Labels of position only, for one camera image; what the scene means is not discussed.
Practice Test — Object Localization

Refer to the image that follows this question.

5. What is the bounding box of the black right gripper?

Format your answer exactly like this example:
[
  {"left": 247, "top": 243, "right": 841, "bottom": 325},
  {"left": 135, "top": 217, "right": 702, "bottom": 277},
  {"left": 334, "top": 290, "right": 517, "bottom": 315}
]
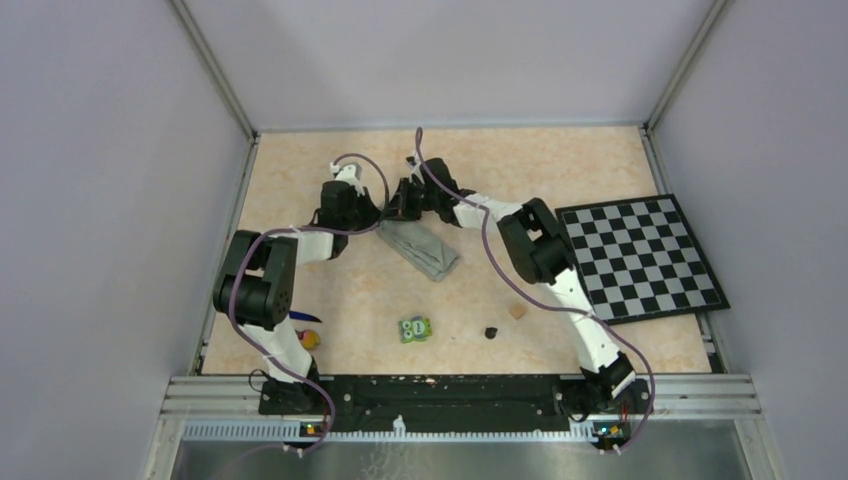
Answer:
[{"left": 381, "top": 180, "right": 439, "bottom": 225}]

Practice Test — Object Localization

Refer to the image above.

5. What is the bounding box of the grey-green cloth napkin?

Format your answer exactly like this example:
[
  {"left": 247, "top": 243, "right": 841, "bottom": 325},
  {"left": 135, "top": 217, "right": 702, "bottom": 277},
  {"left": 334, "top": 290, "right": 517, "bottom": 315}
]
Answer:
[{"left": 377, "top": 220, "right": 460, "bottom": 282}]

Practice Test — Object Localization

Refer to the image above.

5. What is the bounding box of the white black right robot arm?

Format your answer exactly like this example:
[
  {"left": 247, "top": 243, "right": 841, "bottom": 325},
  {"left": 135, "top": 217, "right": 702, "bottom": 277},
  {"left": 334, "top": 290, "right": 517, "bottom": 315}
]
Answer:
[{"left": 388, "top": 156, "right": 636, "bottom": 412}]

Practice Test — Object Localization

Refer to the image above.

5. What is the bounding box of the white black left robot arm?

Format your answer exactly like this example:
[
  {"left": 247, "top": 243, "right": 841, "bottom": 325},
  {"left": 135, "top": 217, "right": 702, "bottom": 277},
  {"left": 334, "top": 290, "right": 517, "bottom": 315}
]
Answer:
[{"left": 212, "top": 180, "right": 380, "bottom": 414}]

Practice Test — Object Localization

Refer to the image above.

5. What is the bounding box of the blue pen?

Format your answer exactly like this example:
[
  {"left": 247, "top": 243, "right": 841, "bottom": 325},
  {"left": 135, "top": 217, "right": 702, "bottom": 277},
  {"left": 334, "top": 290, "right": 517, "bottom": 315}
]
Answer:
[{"left": 289, "top": 310, "right": 322, "bottom": 323}]

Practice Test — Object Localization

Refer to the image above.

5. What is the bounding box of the green owl toy block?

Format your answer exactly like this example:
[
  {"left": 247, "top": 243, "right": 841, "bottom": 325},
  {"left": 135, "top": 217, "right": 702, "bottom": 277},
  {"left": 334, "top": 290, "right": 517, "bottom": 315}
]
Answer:
[{"left": 398, "top": 316, "right": 433, "bottom": 344}]

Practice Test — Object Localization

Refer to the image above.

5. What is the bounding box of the red yellow ball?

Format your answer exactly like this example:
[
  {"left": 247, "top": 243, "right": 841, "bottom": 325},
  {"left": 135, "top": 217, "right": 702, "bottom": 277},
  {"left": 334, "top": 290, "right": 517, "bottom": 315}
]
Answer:
[{"left": 299, "top": 330, "right": 321, "bottom": 351}]

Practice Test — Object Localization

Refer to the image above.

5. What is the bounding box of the small tan wooden block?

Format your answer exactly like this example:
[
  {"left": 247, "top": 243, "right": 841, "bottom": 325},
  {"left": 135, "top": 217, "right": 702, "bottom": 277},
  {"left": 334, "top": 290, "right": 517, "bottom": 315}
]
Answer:
[{"left": 508, "top": 303, "right": 527, "bottom": 320}]

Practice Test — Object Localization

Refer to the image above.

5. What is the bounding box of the black white checkerboard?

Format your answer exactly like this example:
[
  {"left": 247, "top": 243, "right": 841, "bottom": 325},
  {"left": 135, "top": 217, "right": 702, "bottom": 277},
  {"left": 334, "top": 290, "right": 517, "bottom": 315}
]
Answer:
[{"left": 556, "top": 194, "right": 730, "bottom": 325}]

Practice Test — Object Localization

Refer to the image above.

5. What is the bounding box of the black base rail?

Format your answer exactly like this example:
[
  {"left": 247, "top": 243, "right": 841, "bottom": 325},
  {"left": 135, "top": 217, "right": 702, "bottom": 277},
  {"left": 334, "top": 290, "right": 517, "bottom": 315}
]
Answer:
[{"left": 258, "top": 374, "right": 649, "bottom": 433}]

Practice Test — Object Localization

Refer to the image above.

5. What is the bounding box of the aluminium frame rail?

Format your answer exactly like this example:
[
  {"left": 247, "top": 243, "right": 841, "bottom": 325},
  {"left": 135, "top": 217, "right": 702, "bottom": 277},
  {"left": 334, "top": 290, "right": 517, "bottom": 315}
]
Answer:
[{"left": 160, "top": 374, "right": 761, "bottom": 445}]

